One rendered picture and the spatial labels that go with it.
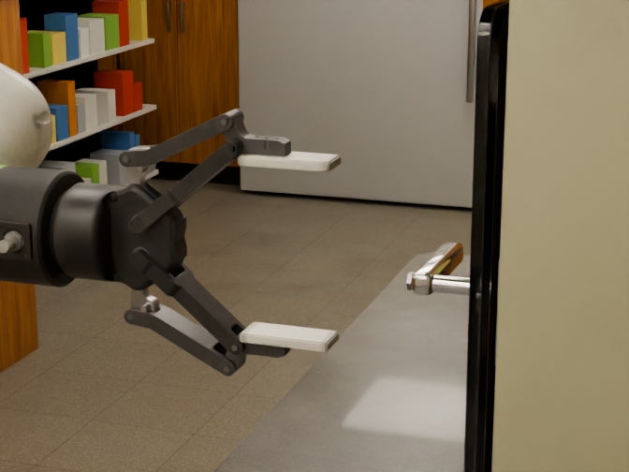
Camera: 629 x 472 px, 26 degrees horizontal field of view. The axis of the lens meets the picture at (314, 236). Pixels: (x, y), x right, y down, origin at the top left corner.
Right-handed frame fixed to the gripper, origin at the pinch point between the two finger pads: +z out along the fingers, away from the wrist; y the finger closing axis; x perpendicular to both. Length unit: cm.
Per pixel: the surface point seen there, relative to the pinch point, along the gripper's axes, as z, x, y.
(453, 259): 10.2, -0.6, 0.6
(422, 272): 9.2, -5.8, 1.1
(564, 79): 18.8, -11.0, 15.4
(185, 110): -225, 491, -83
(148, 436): -117, 214, -119
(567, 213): 19.4, -10.9, 7.2
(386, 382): -5.4, 40.0, -25.6
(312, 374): -13.6, 39.8, -25.6
